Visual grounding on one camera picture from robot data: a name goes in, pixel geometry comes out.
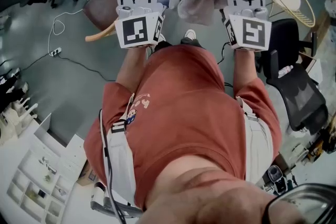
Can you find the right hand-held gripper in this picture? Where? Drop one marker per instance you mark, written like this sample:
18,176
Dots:
253,32

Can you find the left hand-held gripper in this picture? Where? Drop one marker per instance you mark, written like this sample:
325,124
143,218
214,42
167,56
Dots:
134,30

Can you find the brown wooden chair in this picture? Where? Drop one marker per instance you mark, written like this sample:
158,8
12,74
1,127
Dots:
102,8

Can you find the person's right forearm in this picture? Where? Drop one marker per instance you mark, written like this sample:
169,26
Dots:
245,70

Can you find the person's left forearm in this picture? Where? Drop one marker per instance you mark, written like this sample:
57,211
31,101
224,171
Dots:
130,68

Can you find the black mesh office chair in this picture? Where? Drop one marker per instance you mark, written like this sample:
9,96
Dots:
296,81

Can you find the person's white shoe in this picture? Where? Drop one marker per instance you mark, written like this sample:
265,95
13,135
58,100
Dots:
162,38
190,34

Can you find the person's black trousers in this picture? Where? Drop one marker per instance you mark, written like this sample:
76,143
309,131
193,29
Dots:
191,43

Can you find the clear plastic bottle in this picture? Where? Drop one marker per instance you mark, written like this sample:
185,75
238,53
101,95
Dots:
285,71

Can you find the white power strip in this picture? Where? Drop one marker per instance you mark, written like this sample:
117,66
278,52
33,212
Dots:
55,51

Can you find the person's red shirt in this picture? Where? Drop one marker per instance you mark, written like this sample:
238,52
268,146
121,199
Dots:
183,112

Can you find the black and grey device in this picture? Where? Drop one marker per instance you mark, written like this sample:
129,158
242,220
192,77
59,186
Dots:
277,179

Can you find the cardboard box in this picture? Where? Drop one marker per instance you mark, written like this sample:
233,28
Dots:
88,175

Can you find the white shelf unit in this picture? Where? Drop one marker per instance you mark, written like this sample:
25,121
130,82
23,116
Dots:
39,173

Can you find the black-rimmed glasses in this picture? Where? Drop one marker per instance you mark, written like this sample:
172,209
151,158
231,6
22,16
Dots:
302,204

